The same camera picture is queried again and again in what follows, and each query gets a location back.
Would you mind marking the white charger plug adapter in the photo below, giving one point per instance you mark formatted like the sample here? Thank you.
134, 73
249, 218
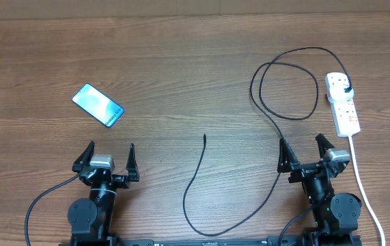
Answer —
338, 93

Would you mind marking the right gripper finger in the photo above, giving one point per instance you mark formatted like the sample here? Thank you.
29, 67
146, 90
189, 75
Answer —
287, 159
324, 145

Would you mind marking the white power strip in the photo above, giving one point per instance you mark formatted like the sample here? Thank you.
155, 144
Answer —
344, 113

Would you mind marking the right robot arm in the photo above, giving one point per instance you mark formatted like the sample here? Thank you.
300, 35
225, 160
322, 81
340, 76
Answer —
336, 215

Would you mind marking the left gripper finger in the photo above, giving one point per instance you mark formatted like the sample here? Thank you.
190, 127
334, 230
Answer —
131, 166
84, 159

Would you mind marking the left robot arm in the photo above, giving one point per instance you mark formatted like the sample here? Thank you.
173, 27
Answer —
90, 218

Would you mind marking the blue Galaxy smartphone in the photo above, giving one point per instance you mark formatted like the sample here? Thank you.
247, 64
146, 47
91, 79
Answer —
98, 105

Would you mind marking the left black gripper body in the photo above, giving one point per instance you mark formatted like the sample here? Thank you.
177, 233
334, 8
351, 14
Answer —
120, 181

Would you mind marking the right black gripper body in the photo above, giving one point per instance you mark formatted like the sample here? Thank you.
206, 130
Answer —
304, 171

